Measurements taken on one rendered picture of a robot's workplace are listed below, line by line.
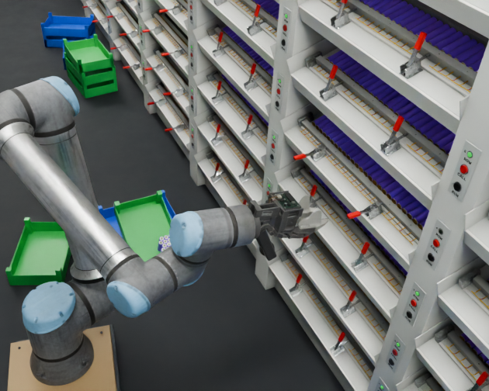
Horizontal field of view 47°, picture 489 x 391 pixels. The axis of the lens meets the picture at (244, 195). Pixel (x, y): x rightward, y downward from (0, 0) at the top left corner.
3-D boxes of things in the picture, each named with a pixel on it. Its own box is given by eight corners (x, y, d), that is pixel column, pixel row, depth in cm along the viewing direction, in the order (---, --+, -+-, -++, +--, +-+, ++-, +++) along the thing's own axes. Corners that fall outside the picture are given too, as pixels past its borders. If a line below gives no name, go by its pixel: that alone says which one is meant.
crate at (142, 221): (184, 261, 227) (186, 252, 220) (136, 275, 219) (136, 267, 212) (160, 199, 239) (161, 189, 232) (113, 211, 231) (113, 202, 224)
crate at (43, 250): (64, 285, 214) (60, 270, 209) (9, 285, 212) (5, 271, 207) (77, 230, 237) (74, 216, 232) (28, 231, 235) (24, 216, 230)
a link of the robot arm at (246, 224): (234, 255, 121) (216, 227, 128) (254, 251, 123) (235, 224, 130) (241, 224, 116) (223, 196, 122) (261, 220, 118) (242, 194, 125)
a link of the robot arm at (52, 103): (74, 313, 177) (-6, 86, 142) (118, 284, 188) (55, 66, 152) (100, 332, 167) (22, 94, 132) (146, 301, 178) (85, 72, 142)
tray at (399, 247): (410, 276, 133) (408, 254, 126) (286, 143, 174) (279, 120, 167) (479, 233, 135) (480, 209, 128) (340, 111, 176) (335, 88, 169)
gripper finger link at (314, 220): (338, 212, 128) (303, 214, 125) (331, 231, 132) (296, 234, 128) (333, 203, 131) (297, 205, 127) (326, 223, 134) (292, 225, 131)
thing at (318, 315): (364, 407, 170) (358, 390, 160) (271, 271, 211) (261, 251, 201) (419, 371, 173) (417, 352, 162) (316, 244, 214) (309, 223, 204)
